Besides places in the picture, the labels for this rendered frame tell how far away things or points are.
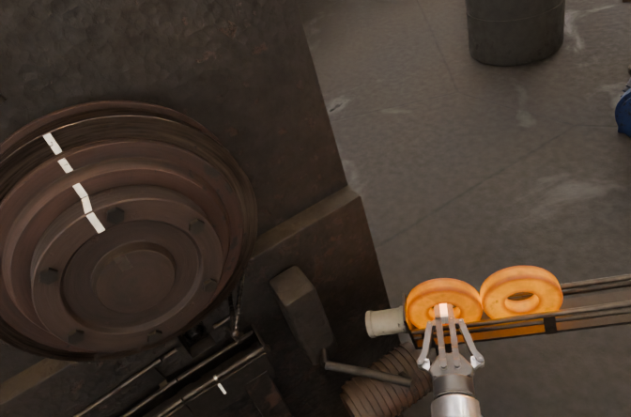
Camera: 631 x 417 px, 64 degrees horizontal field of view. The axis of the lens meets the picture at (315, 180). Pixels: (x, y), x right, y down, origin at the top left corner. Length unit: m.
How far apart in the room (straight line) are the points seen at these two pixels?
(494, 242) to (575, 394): 0.68
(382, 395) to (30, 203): 0.85
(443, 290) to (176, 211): 0.57
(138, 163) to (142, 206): 0.07
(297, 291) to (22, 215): 0.57
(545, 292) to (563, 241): 1.15
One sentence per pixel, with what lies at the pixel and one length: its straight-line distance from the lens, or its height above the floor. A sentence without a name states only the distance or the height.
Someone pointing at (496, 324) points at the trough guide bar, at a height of 0.67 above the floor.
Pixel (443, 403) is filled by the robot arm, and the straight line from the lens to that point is 0.99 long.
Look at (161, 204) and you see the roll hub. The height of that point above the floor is 1.21.
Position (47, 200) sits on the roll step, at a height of 1.28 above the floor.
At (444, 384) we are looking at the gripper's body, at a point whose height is 0.73.
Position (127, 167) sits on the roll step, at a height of 1.27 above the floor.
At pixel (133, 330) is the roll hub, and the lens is 0.90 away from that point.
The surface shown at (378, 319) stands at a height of 0.69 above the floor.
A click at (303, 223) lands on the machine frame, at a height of 0.87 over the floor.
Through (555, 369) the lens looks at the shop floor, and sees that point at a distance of 1.89.
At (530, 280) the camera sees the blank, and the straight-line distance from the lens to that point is 1.07.
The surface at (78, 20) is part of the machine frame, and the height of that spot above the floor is 1.44.
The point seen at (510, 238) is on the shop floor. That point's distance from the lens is 2.25.
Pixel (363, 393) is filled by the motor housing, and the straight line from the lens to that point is 1.26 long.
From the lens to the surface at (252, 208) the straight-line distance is 0.93.
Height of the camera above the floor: 1.61
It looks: 36 degrees down
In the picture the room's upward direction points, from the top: 18 degrees counter-clockwise
